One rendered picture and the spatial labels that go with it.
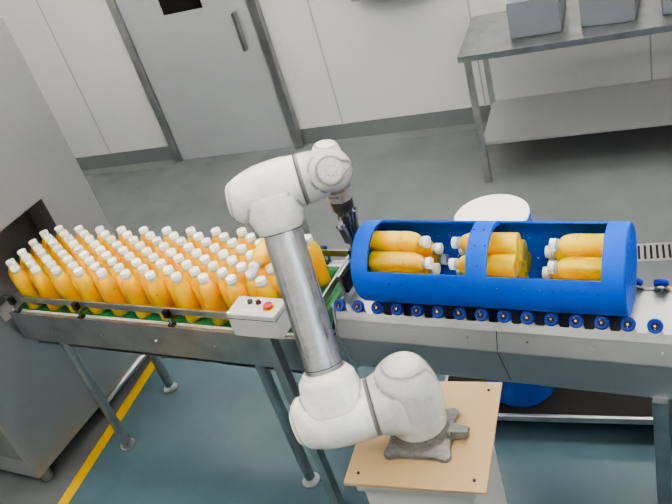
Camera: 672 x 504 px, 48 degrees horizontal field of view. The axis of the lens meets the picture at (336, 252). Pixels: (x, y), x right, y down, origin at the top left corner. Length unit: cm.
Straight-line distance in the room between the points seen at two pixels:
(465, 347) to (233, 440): 159
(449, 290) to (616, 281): 51
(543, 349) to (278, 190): 109
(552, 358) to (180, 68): 457
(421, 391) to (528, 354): 69
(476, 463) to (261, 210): 84
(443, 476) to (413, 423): 16
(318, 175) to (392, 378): 54
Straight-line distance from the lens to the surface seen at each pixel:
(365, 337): 271
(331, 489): 324
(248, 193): 184
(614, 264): 227
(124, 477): 395
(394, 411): 193
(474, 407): 215
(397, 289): 249
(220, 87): 632
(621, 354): 246
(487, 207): 289
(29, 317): 367
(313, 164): 181
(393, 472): 205
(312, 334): 190
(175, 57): 639
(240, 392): 403
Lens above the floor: 256
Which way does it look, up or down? 32 degrees down
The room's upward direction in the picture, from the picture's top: 18 degrees counter-clockwise
